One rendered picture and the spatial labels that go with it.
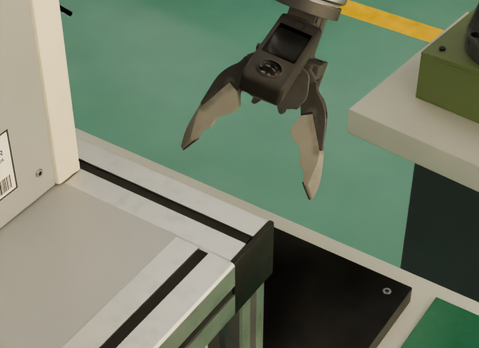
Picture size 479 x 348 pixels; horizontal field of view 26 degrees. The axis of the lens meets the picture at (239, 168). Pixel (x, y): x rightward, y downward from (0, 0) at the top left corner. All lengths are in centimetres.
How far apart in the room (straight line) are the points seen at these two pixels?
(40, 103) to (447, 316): 59
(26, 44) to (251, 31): 235
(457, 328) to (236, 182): 137
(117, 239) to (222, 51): 223
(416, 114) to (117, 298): 83
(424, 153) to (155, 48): 163
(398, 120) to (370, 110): 4
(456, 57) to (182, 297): 82
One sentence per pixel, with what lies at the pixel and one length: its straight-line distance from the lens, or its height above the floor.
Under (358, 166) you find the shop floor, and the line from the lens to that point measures 247.
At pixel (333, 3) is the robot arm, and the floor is 101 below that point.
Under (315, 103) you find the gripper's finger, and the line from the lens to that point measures 108.
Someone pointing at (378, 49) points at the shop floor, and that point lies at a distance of 290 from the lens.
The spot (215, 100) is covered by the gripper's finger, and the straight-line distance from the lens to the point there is 110.
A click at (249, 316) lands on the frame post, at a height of 102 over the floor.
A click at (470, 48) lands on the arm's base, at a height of 84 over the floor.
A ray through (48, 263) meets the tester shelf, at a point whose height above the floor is 111.
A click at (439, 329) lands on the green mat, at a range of 110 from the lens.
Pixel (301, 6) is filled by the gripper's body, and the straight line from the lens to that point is 107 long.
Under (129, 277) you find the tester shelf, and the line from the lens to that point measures 62.
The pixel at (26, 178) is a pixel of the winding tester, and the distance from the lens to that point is 66.
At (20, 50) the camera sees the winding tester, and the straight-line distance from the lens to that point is 62.
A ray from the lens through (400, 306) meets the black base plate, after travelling 109.
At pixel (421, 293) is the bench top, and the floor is 75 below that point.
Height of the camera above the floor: 155
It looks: 39 degrees down
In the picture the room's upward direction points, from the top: straight up
